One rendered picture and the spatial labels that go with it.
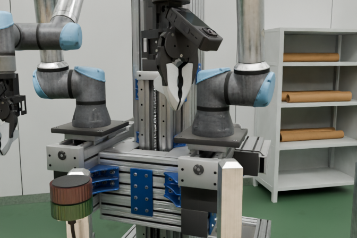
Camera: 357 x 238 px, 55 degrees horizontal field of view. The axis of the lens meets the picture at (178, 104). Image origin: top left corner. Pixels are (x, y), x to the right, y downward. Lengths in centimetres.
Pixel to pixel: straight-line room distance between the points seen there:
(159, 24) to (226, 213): 36
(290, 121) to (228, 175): 315
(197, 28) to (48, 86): 90
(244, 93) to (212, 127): 16
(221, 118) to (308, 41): 264
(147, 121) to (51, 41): 54
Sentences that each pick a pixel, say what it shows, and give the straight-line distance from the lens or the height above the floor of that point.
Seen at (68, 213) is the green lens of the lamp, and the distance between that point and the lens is 53.
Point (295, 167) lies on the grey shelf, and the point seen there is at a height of 16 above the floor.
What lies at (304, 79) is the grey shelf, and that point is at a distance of 373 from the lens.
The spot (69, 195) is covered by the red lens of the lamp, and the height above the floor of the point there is 112.
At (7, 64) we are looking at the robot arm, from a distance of 96.
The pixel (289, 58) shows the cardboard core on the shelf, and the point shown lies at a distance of 340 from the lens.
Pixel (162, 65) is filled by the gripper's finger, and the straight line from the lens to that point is 62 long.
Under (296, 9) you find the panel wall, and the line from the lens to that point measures 370.
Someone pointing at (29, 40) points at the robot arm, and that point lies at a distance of 104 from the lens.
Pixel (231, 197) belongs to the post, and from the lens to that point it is 59.
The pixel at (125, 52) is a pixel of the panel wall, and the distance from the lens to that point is 318.
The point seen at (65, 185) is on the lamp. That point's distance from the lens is 53.
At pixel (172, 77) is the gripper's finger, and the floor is 127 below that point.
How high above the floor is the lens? 131
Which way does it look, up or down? 8 degrees down
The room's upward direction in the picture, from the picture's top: straight up
